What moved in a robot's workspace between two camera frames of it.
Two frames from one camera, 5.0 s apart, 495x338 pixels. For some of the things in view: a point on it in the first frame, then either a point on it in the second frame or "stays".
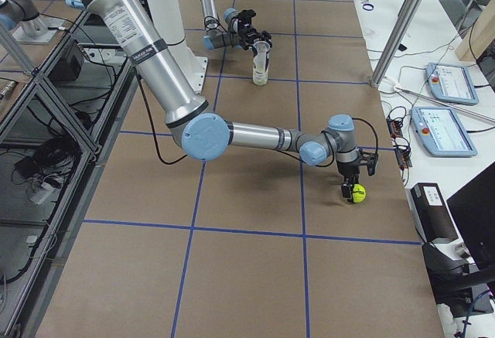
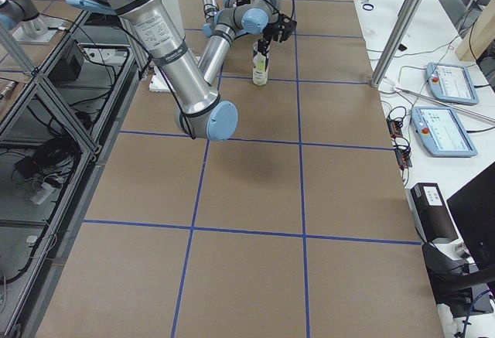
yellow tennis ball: x=359 y=193 -> x=259 y=63
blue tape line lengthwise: x=256 y=232 stays
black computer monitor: x=473 y=209 stays
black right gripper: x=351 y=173 -> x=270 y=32
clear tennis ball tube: x=261 y=57 stays
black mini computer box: x=434 y=220 stays
